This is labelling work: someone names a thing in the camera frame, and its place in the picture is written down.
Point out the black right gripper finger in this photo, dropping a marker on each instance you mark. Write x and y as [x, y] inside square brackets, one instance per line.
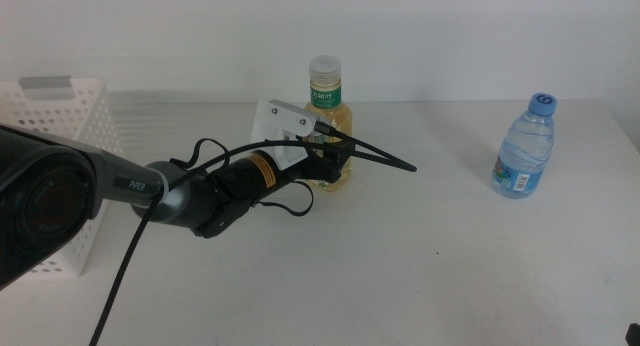
[634, 336]

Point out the yellow tea bottle green label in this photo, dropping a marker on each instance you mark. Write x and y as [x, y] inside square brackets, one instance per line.
[325, 93]

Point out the small water bottle blue cap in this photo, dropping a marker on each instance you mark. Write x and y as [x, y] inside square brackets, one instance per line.
[525, 151]

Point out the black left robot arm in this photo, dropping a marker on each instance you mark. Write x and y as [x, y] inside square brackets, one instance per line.
[50, 196]

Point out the white perforated plastic basket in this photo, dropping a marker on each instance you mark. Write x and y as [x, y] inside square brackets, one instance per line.
[80, 116]

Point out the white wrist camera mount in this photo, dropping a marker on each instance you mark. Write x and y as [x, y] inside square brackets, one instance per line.
[280, 121]

